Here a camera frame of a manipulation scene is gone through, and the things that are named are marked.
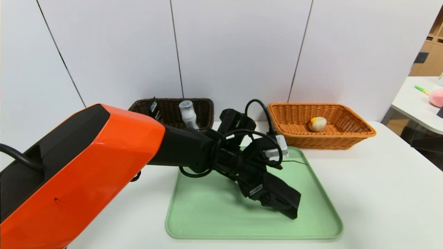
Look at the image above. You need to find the translucent bottle with dark cap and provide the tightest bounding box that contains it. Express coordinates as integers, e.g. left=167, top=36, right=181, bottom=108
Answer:
left=178, top=100, right=200, bottom=130

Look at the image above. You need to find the dark cosmetic tube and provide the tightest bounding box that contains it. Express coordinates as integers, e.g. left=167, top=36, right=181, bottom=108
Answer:
left=148, top=97, right=163, bottom=123

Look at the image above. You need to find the round yellow-orange toy bun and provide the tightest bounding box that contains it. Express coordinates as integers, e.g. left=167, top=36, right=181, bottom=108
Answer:
left=309, top=117, right=328, bottom=132

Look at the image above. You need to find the black glasses case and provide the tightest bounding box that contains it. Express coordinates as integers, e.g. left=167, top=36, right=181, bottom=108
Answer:
left=261, top=172, right=302, bottom=220

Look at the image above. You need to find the dark brown wicker basket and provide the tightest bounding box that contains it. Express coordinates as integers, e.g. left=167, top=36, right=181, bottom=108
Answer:
left=129, top=98, right=215, bottom=133

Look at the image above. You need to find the orange wicker basket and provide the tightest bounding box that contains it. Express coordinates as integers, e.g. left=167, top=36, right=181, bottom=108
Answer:
left=268, top=103, right=377, bottom=150

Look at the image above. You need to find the light green plastic tray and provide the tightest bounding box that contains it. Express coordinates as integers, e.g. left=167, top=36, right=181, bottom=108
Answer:
left=165, top=146, right=344, bottom=240

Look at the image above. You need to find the white side table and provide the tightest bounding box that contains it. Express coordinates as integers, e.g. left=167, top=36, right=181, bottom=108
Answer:
left=391, top=76, right=443, bottom=135

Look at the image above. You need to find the pink round object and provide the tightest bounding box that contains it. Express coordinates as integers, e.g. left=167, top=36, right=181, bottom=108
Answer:
left=428, top=88, right=443, bottom=108

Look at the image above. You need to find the wooden shelf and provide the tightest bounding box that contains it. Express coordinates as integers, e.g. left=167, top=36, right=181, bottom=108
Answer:
left=408, top=3, right=443, bottom=77

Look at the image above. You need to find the black left camera cable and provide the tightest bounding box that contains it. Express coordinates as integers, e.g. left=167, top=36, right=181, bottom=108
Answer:
left=245, top=99, right=277, bottom=137

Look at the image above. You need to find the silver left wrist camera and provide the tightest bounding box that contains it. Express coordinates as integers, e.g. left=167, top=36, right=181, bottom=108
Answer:
left=263, top=135, right=289, bottom=158

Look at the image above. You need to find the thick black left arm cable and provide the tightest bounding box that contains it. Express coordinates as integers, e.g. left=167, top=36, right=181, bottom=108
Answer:
left=0, top=143, right=45, bottom=172

